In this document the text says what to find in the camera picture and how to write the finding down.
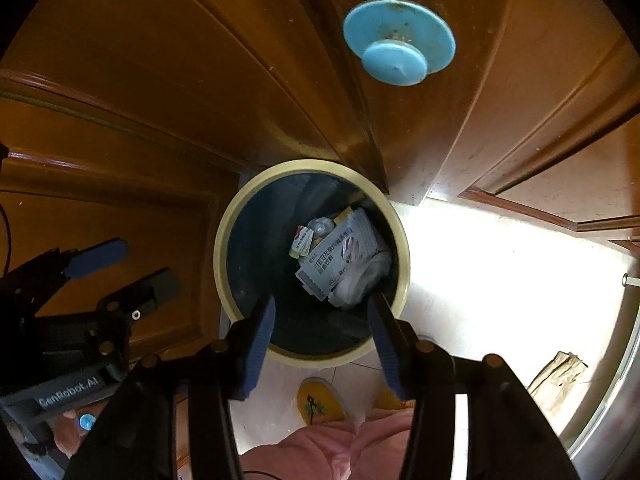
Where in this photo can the shiny metal surface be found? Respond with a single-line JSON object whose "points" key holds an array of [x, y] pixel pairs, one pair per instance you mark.
{"points": [[610, 385]]}

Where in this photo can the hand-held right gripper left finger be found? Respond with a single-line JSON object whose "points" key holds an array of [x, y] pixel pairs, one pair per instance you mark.
{"points": [[255, 350]]}

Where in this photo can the blue round suction knob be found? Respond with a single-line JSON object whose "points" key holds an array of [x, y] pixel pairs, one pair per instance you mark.
{"points": [[400, 40]]}

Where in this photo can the crumpled clear plastic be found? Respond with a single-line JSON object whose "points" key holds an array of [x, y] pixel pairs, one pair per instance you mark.
{"points": [[321, 226]]}

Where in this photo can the person's left hand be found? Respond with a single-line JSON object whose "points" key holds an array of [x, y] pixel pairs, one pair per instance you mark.
{"points": [[67, 435]]}

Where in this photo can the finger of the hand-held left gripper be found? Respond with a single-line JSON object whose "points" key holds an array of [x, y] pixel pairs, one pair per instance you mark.
{"points": [[97, 257], [155, 287]]}

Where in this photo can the brown wooden cabinet door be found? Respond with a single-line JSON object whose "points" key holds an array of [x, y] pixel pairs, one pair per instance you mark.
{"points": [[175, 85], [525, 85]]}

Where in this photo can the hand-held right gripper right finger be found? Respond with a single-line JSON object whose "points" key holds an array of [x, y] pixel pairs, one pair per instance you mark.
{"points": [[387, 355]]}

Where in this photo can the person's pink pants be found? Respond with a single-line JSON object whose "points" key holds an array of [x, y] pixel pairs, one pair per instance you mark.
{"points": [[325, 450]]}

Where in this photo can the white wrapper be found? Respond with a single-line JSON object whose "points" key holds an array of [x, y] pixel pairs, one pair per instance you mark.
{"points": [[367, 280]]}

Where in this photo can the yellow slipper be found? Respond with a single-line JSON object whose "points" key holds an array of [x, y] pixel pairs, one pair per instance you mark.
{"points": [[390, 401], [320, 402]]}

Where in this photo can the brown paper bag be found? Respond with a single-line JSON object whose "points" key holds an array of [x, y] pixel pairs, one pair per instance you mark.
{"points": [[557, 377]]}

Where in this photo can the green pink snack wrapper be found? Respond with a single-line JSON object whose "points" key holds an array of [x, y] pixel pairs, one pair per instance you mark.
{"points": [[301, 242]]}

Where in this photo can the cream rimmed trash can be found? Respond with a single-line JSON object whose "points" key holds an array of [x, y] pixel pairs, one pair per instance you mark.
{"points": [[225, 280]]}

